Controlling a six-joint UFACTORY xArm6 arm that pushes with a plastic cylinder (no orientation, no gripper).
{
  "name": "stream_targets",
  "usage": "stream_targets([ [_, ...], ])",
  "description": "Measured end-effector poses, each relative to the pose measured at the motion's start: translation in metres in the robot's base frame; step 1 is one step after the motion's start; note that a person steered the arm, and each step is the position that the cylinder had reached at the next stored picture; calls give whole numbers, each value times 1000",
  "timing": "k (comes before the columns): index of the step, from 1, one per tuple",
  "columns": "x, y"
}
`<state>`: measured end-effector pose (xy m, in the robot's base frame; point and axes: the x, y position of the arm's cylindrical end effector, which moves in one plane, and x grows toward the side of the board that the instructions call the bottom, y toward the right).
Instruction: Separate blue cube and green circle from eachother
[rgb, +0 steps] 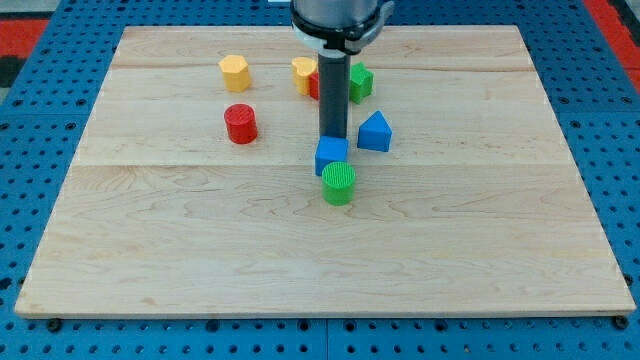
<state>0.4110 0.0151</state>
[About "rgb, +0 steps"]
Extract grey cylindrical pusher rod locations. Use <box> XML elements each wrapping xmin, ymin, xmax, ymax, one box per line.
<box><xmin>318</xmin><ymin>55</ymin><xmax>350</xmax><ymax>138</ymax></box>

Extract blue cube block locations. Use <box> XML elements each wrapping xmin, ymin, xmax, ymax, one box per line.
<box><xmin>314</xmin><ymin>136</ymin><xmax>349</xmax><ymax>176</ymax></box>

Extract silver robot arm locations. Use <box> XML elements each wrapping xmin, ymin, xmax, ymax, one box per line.
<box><xmin>290</xmin><ymin>0</ymin><xmax>395</xmax><ymax>138</ymax></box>

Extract red block behind rod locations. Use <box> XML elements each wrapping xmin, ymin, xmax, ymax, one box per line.
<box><xmin>308</xmin><ymin>72</ymin><xmax>320</xmax><ymax>100</ymax></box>

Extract green star block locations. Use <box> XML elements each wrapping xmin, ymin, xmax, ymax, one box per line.
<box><xmin>349</xmin><ymin>62</ymin><xmax>374</xmax><ymax>104</ymax></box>

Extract yellow heart block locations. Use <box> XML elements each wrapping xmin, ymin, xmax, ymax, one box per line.
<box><xmin>291</xmin><ymin>57</ymin><xmax>318</xmax><ymax>95</ymax></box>

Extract blue triangular prism block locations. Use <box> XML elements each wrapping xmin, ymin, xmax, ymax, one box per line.
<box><xmin>357</xmin><ymin>111</ymin><xmax>393</xmax><ymax>152</ymax></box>

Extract yellow hexagon block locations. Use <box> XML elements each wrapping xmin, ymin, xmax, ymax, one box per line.
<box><xmin>218</xmin><ymin>55</ymin><xmax>251</xmax><ymax>92</ymax></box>

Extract red cylinder block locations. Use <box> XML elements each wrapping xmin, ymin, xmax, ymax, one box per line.
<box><xmin>224</xmin><ymin>103</ymin><xmax>258</xmax><ymax>144</ymax></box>

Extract green cylinder block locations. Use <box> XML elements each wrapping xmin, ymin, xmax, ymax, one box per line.
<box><xmin>321</xmin><ymin>161</ymin><xmax>356</xmax><ymax>206</ymax></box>

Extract light wooden board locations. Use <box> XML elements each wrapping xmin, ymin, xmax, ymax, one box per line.
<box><xmin>15</xmin><ymin>25</ymin><xmax>636</xmax><ymax>319</ymax></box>

